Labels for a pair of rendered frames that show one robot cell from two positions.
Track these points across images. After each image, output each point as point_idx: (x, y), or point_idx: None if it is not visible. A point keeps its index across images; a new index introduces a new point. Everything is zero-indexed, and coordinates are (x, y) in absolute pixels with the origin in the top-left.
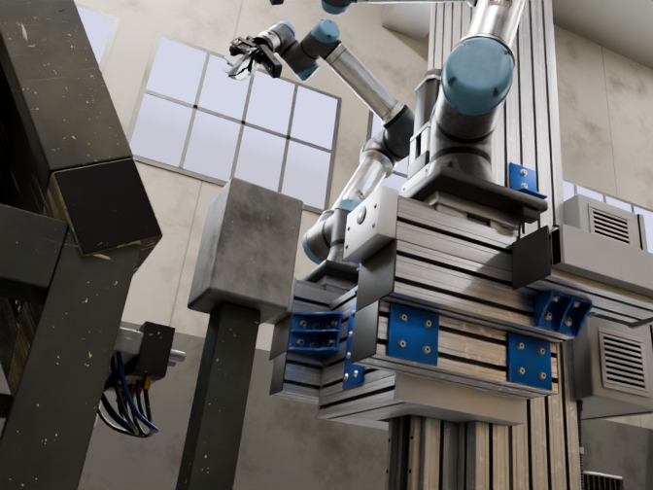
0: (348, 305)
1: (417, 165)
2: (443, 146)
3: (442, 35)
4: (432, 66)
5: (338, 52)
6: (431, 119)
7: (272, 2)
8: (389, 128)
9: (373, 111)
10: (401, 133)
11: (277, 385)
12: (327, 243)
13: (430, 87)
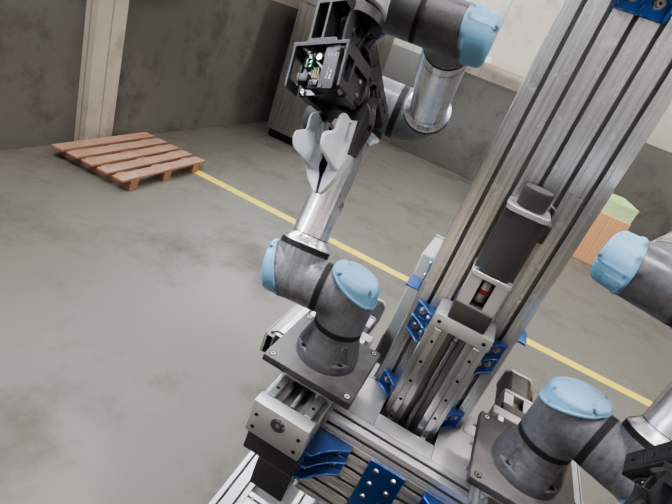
0: (365, 450)
1: (471, 319)
2: (562, 457)
3: (570, 76)
4: (525, 109)
5: (461, 70)
6: (564, 413)
7: (629, 478)
8: (413, 131)
9: (414, 111)
10: (421, 139)
11: (270, 490)
12: (312, 310)
13: (536, 235)
